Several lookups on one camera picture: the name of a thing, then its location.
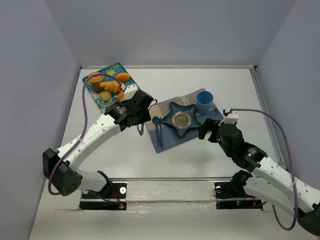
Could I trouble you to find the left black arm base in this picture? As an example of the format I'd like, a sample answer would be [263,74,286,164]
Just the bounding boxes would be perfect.
[79,181,127,211]

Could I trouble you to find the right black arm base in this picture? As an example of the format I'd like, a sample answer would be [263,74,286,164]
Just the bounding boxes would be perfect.
[212,181,267,210]

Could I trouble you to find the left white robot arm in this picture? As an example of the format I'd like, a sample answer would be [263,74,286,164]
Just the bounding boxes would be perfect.
[42,90,153,196]

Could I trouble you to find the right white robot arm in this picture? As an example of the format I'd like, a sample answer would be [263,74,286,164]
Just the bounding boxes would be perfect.
[198,118,320,236]

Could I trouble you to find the twisted orange bread roll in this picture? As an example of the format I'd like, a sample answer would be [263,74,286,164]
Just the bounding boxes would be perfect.
[117,91,125,102]

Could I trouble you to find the blue plastic fork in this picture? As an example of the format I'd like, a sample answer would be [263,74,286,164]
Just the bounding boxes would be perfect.
[152,116,161,147]

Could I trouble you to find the blue plastic cup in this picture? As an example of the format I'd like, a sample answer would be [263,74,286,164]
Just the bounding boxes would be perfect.
[196,91,214,115]

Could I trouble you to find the blue star-shaped plate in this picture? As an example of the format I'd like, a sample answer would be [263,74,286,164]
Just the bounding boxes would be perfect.
[161,102,202,138]

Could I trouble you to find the long striped croissant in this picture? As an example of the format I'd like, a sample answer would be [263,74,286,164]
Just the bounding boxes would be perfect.
[99,80,123,94]

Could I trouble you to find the small round beige bun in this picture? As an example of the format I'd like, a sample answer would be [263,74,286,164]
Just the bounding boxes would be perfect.
[99,91,112,102]

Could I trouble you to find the blue grey striped cloth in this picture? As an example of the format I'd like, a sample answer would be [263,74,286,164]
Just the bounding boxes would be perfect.
[145,88,224,153]

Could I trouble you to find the round orange bun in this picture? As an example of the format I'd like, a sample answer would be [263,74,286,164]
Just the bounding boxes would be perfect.
[116,72,131,83]

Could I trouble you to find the brown chocolate muffin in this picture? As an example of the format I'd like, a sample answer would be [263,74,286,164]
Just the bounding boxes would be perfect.
[91,82,104,93]

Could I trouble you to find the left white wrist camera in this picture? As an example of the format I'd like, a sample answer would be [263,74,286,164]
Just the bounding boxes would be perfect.
[124,84,139,100]

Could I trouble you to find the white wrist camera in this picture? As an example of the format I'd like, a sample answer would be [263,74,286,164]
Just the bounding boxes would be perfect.
[219,108,239,125]
[124,84,139,100]

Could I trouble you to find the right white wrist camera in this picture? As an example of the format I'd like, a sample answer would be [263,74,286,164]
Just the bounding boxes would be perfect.
[219,108,239,125]

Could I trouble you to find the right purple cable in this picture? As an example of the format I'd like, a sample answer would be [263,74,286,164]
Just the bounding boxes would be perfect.
[228,108,298,231]

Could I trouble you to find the orange ring donut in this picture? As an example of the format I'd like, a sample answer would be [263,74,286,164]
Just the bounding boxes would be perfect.
[88,72,105,84]

